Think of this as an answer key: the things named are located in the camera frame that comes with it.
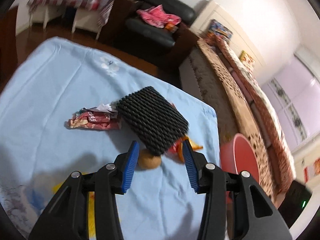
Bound floral quilt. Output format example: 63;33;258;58
216;37;296;191

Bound orange box on armchair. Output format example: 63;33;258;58
164;22;178;33

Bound light blue tablecloth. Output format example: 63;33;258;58
0;36;221;240

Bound bed with brown blanket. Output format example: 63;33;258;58
179;30;287;201

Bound black leather armchair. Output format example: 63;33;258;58
98;0;199;67

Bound purple wardrobe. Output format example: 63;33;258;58
262;46;319;152

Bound pink plastic trash bucket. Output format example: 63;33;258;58
220;133;260;183

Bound snack wrapper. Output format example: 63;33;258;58
67;103;121;131

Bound walnut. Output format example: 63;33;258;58
138;149;162;170

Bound colourful cartoon pillow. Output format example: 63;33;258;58
208;19;233;42

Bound plaid tablecloth side table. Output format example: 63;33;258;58
27;0;114;38

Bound yellow floral pillow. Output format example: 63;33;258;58
239;50;255;71

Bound white bed headboard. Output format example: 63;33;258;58
190;0;265;70

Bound red white snack packet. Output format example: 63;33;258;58
166;102;186;156

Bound pink clothes on armchair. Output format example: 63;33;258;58
136;4;181;29

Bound black foam fruit net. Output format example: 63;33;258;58
116;86;189;156

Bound yellow foam fruit net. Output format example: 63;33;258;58
52;171;97;239

